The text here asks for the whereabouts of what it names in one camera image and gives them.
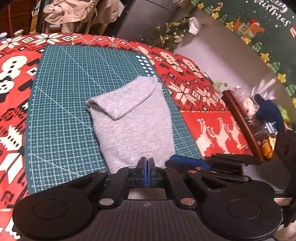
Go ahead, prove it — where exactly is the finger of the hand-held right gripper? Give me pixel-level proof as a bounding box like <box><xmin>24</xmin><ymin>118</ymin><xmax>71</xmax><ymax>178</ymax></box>
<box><xmin>200</xmin><ymin>173</ymin><xmax>252</xmax><ymax>184</ymax></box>
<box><xmin>165</xmin><ymin>153</ymin><xmax>263</xmax><ymax>173</ymax></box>

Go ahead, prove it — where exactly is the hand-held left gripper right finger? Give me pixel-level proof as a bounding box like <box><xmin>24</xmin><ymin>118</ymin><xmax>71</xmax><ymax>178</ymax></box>
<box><xmin>146</xmin><ymin>157</ymin><xmax>226</xmax><ymax>208</ymax></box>

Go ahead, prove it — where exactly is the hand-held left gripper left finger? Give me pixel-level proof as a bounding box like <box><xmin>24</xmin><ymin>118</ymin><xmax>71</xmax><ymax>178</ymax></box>
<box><xmin>68</xmin><ymin>157</ymin><xmax>147</xmax><ymax>208</ymax></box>

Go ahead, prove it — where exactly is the grey knit shirt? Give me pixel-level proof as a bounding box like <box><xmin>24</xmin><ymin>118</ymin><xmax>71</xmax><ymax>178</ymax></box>
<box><xmin>86</xmin><ymin>75</ymin><xmax>176</xmax><ymax>200</ymax></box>

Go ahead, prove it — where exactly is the dark blue fuzzy cloth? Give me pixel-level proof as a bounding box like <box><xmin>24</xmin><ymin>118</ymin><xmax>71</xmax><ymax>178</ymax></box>
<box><xmin>254</xmin><ymin>93</ymin><xmax>286</xmax><ymax>132</ymax></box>

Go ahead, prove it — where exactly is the red patterned blanket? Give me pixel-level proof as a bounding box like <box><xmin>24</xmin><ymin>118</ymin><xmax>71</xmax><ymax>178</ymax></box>
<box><xmin>0</xmin><ymin>33</ymin><xmax>253</xmax><ymax>240</ymax></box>

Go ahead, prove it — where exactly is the wooden nightstand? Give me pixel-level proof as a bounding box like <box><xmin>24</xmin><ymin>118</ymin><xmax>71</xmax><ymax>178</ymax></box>
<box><xmin>221</xmin><ymin>89</ymin><xmax>278</xmax><ymax>161</ymax></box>

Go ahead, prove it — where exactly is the cream cloth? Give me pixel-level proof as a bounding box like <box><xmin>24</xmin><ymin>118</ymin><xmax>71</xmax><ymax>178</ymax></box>
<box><xmin>242</xmin><ymin>97</ymin><xmax>259</xmax><ymax>114</ymax></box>

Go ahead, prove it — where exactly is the clear plastic organizer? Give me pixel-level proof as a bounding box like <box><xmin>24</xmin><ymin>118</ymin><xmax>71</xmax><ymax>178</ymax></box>
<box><xmin>233</xmin><ymin>85</ymin><xmax>252</xmax><ymax>100</ymax></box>

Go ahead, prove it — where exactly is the green plush toy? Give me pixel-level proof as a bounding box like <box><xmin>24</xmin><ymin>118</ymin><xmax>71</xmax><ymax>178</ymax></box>
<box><xmin>212</xmin><ymin>81</ymin><xmax>228</xmax><ymax>90</ymax></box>

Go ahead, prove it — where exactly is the green cutting mat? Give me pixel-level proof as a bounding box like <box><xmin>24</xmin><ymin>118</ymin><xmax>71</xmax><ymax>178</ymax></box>
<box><xmin>24</xmin><ymin>45</ymin><xmax>202</xmax><ymax>195</ymax></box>

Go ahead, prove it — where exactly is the small Christmas tree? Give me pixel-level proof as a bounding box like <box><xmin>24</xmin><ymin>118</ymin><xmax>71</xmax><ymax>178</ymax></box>
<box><xmin>139</xmin><ymin>16</ymin><xmax>193</xmax><ymax>52</ymax></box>

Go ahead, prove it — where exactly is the white hanging cloth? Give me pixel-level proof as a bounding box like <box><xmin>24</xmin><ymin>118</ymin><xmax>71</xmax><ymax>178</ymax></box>
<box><xmin>187</xmin><ymin>16</ymin><xmax>201</xmax><ymax>36</ymax></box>

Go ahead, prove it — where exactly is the silver refrigerator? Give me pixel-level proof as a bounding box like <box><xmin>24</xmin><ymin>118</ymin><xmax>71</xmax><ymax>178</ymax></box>
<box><xmin>117</xmin><ymin>0</ymin><xmax>179</xmax><ymax>42</ymax></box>

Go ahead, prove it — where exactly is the beige chair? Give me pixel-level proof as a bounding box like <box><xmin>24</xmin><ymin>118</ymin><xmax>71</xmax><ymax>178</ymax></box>
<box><xmin>44</xmin><ymin>21</ymin><xmax>109</xmax><ymax>36</ymax></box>

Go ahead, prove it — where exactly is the beige jacket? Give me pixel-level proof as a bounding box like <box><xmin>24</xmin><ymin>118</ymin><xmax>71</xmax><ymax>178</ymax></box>
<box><xmin>43</xmin><ymin>0</ymin><xmax>121</xmax><ymax>33</ymax></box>

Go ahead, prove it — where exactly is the green Christmas wall cloth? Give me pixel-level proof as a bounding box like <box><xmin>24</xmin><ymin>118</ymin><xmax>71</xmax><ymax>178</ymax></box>
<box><xmin>190</xmin><ymin>0</ymin><xmax>296</xmax><ymax>109</ymax></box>

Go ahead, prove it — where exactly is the red handled broom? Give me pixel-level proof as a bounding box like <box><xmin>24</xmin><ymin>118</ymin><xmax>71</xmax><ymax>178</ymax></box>
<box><xmin>8</xmin><ymin>0</ymin><xmax>12</xmax><ymax>37</ymax></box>

